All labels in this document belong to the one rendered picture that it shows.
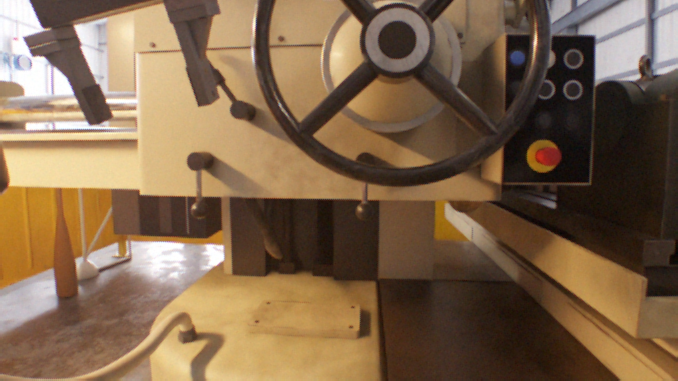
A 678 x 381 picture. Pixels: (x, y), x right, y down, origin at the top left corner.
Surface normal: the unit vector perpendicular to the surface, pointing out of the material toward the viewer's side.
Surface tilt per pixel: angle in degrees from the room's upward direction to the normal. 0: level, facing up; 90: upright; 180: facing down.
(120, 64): 90
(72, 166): 90
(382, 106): 119
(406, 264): 90
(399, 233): 90
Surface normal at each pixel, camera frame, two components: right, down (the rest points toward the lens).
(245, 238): -0.08, 0.07
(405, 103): 0.05, 0.55
